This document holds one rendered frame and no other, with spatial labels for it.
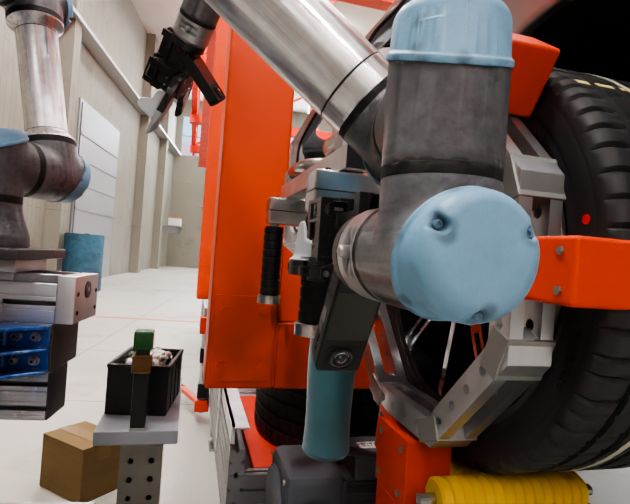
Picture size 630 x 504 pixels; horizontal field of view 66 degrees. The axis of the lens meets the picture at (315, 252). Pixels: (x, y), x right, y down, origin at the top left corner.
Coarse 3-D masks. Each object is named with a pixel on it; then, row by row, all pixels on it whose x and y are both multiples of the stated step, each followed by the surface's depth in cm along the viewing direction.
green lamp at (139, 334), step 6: (138, 330) 102; (144, 330) 102; (150, 330) 103; (138, 336) 101; (144, 336) 101; (150, 336) 101; (138, 342) 101; (144, 342) 101; (150, 342) 101; (138, 348) 101; (144, 348) 101; (150, 348) 101
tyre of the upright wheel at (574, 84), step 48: (576, 96) 60; (624, 96) 64; (576, 144) 58; (624, 144) 55; (576, 192) 57; (624, 192) 53; (576, 336) 56; (624, 336) 52; (576, 384) 55; (624, 384) 54; (528, 432) 62; (576, 432) 58; (624, 432) 60
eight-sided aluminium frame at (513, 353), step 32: (512, 128) 63; (512, 160) 56; (544, 160) 57; (512, 192) 55; (544, 192) 55; (544, 224) 56; (384, 320) 101; (512, 320) 55; (544, 320) 56; (384, 352) 98; (512, 352) 55; (544, 352) 56; (384, 384) 88; (480, 384) 59; (512, 384) 60; (416, 416) 74; (448, 416) 66; (480, 416) 66
